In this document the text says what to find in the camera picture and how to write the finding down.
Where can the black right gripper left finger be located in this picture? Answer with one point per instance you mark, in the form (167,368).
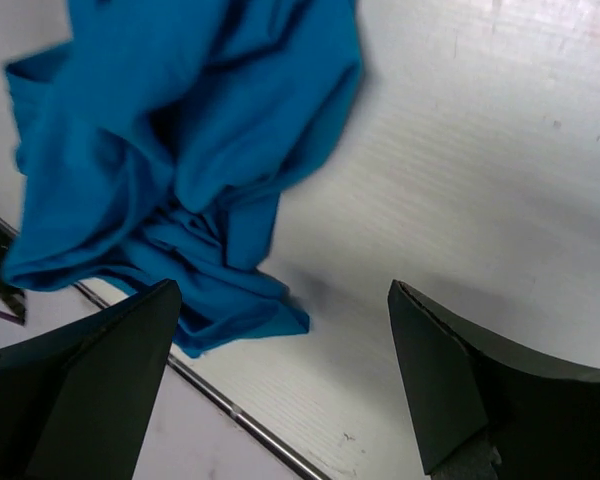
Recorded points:
(75,402)

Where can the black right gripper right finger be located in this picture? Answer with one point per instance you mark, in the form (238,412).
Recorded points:
(485,407)

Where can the blue t shirt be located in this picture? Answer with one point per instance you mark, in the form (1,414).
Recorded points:
(156,144)

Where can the metal table edge rail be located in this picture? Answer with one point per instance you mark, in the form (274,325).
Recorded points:
(195,432)

